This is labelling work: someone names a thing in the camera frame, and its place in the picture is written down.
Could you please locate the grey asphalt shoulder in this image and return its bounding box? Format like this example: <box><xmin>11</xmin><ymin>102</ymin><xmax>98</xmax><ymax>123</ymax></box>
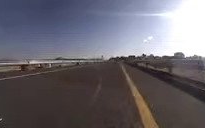
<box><xmin>122</xmin><ymin>63</ymin><xmax>205</xmax><ymax>128</ymax></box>

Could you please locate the distant hill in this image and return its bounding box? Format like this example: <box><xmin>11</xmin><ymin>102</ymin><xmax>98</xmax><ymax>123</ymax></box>
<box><xmin>54</xmin><ymin>56</ymin><xmax>103</xmax><ymax>61</ymax></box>

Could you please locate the grey asphalt road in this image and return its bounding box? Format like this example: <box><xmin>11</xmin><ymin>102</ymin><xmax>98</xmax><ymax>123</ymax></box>
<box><xmin>0</xmin><ymin>63</ymin><xmax>145</xmax><ymax>128</ymax></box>

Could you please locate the yellow painted line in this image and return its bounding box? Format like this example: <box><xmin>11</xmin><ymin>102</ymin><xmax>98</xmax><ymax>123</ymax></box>
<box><xmin>118</xmin><ymin>63</ymin><xmax>160</xmax><ymax>128</ymax></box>

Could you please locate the white guardrail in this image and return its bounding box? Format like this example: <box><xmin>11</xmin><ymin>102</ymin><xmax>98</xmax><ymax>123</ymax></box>
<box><xmin>0</xmin><ymin>58</ymin><xmax>105</xmax><ymax>68</ymax></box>

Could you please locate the white painted line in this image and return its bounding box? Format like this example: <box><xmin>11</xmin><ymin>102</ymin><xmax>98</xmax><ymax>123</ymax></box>
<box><xmin>0</xmin><ymin>64</ymin><xmax>91</xmax><ymax>84</ymax></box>

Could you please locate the distant row of trees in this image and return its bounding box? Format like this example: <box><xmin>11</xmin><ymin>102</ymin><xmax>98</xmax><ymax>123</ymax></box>
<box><xmin>107</xmin><ymin>51</ymin><xmax>205</xmax><ymax>62</ymax></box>

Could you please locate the dark roadside barrier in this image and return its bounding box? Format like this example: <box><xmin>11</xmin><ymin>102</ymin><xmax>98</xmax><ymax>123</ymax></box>
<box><xmin>125</xmin><ymin>59</ymin><xmax>205</xmax><ymax>108</ymax></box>

